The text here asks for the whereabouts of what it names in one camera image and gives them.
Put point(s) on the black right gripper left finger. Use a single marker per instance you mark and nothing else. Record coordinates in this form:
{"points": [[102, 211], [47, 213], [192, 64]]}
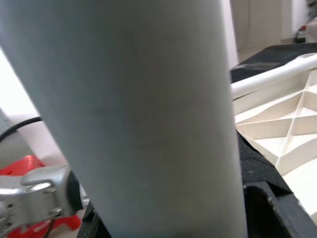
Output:
{"points": [[92, 228]]}

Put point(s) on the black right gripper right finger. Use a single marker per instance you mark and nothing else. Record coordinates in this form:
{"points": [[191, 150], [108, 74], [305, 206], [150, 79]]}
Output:
{"points": [[260, 173]]}

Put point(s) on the white plastic table leg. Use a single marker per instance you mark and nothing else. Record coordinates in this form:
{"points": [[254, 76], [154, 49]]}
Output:
{"points": [[260, 79], [136, 99]]}

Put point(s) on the white plastic table top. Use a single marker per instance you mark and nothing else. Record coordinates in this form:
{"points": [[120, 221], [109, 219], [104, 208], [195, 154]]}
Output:
{"points": [[272, 129]]}

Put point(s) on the red plastic object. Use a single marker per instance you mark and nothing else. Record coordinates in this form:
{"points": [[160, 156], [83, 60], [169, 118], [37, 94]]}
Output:
{"points": [[22, 164]]}

